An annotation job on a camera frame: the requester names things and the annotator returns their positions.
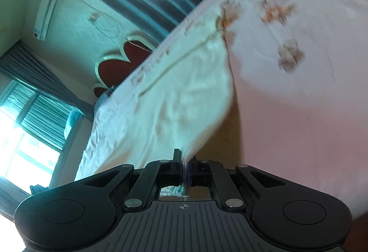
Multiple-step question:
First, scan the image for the red heart shaped headboard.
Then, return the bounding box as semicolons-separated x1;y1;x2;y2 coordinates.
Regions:
93;32;157;98

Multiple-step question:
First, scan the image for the bright window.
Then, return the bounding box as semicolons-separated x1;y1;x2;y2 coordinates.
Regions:
1;81;82;193

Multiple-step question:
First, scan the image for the pink floral bed sheet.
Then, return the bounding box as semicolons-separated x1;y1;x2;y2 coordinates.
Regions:
144;0;367;217

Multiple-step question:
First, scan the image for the white air conditioner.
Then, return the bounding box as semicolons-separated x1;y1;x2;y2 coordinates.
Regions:
33;0;59;41

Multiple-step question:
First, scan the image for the white hanging cable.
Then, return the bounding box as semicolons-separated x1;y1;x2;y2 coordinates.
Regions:
61;0;153;53

